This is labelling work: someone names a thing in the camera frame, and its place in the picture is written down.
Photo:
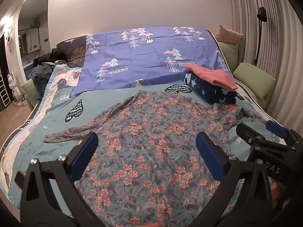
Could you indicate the white patterned quilt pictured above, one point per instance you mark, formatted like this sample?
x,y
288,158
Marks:
x,y
64,78

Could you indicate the black floor lamp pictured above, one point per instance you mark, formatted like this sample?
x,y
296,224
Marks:
x,y
261,15

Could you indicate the green cushion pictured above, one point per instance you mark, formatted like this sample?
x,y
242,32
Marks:
x,y
255,80
228,54
29,92

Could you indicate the pile of dark clothes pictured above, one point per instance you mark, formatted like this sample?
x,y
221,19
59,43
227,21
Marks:
x,y
45,73

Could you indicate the white bear figurine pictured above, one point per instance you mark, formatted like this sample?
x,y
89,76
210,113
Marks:
x,y
14,87

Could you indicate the beige pillow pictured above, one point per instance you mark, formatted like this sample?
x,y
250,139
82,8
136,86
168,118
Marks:
x,y
228,34

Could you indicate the folded navy star garment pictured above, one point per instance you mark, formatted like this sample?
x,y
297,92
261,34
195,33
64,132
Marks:
x,y
213,92

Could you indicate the folded pink garment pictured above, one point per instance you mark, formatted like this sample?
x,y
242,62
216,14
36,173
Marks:
x,y
213,76

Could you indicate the teal printed blanket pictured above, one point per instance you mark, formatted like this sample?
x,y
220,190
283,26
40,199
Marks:
x,y
106,99

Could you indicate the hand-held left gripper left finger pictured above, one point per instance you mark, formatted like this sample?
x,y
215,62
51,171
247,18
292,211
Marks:
x,y
82,156

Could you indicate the grey pleated curtain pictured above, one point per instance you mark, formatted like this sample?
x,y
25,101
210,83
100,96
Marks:
x,y
279,52

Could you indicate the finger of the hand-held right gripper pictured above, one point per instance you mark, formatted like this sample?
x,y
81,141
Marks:
x,y
246,132
275,127

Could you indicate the purple tree print sheet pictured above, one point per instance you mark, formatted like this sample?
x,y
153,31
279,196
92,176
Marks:
x,y
146,56

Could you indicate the brown patterned blanket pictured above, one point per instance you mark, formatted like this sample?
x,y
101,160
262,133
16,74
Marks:
x,y
73,52

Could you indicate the white wall cabinet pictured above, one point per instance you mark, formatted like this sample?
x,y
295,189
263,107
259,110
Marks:
x,y
29,40

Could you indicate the white wall clock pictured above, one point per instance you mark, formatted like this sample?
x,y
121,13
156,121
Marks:
x,y
8,39

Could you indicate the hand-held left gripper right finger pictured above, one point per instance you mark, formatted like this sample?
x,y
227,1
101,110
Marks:
x,y
210,158

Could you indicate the floral teal garment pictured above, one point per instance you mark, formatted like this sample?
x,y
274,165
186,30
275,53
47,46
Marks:
x,y
146,146

